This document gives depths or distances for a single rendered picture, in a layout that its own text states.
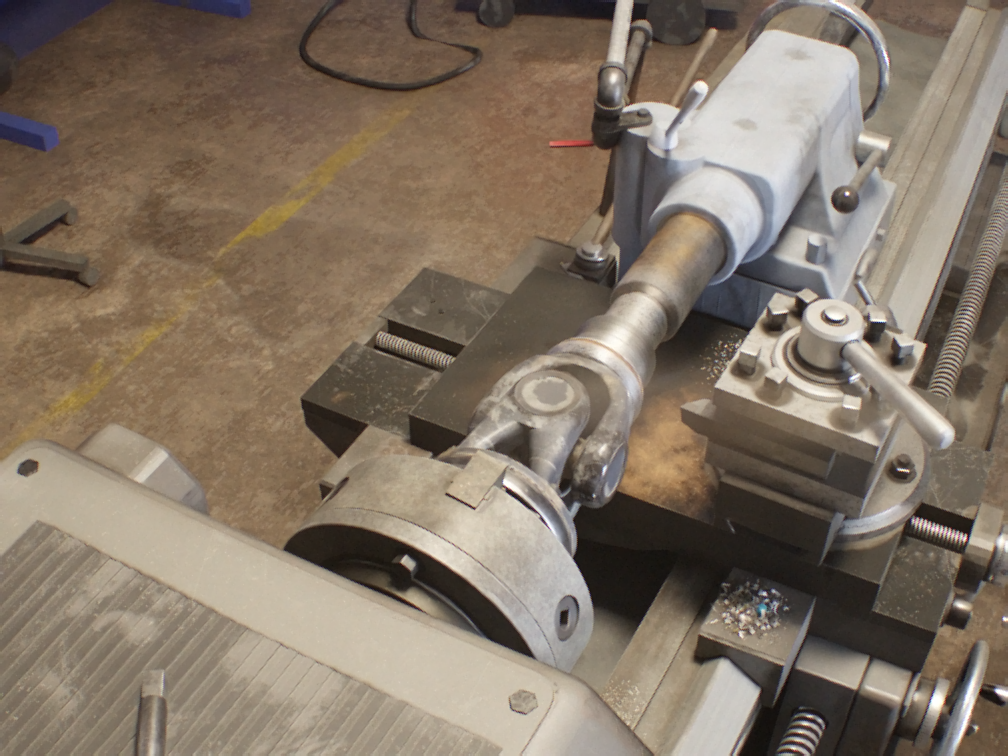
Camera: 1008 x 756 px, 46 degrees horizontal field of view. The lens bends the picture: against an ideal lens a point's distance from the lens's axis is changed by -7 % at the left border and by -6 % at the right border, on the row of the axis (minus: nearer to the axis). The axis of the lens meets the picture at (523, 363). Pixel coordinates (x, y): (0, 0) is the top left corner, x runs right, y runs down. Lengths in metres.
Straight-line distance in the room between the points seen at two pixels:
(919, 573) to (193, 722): 0.91
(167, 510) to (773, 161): 0.88
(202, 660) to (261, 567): 0.08
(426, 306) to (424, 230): 1.68
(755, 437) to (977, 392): 1.24
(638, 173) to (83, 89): 3.02
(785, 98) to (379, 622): 1.03
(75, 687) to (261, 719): 0.11
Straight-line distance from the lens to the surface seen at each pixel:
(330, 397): 1.56
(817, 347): 1.18
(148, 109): 4.11
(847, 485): 1.22
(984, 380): 2.44
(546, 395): 1.13
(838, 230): 1.67
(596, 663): 1.47
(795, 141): 1.53
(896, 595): 1.39
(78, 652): 0.76
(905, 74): 2.72
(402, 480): 0.99
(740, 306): 1.69
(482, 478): 0.98
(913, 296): 1.85
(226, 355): 3.03
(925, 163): 2.19
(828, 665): 1.41
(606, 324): 1.25
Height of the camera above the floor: 1.92
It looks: 41 degrees down
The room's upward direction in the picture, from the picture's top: straight up
